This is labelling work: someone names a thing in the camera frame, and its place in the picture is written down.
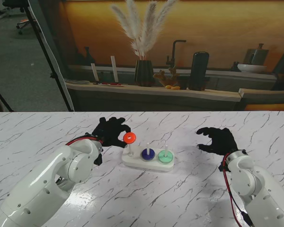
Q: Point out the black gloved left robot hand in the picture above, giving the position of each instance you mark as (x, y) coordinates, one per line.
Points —
(109, 132)

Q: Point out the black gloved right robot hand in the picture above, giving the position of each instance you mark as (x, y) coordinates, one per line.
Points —
(220, 140)

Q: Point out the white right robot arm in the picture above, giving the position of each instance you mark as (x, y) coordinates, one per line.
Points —
(253, 186)

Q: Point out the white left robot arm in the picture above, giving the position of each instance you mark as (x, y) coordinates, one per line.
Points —
(38, 191)

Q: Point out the white Hanoi base with rods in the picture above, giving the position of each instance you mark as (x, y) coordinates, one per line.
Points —
(146, 165)

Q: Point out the black backdrop stand pole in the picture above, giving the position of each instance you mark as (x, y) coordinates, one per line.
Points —
(52, 75)

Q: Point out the black stand leg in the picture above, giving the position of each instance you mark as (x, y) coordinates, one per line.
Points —
(2, 99)

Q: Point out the printed kitchen backdrop banner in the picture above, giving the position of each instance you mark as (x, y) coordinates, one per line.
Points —
(203, 23)

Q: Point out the black office chair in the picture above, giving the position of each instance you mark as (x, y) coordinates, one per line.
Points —
(22, 23)

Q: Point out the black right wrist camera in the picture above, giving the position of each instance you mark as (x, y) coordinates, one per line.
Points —
(221, 167)

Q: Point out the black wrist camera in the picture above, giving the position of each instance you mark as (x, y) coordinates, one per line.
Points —
(221, 167)
(99, 159)

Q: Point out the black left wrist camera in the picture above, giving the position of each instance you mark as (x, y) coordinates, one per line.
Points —
(99, 159)

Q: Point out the white desk frame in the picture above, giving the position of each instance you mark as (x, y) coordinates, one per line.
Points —
(0, 17)

